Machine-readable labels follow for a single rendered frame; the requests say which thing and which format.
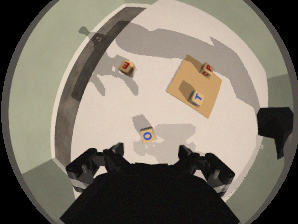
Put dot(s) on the tan flat mat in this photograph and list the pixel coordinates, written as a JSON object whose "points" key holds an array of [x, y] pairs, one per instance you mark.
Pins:
{"points": [[189, 79]]}

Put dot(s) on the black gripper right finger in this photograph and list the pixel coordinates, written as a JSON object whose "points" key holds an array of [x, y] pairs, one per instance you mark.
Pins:
{"points": [[217, 174]]}

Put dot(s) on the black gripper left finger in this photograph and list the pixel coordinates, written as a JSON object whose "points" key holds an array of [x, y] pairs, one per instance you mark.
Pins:
{"points": [[81, 171]]}

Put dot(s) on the wooden letter block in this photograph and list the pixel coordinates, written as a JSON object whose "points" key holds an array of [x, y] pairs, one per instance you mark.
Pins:
{"points": [[206, 70], [196, 98], [147, 134], [127, 67]]}

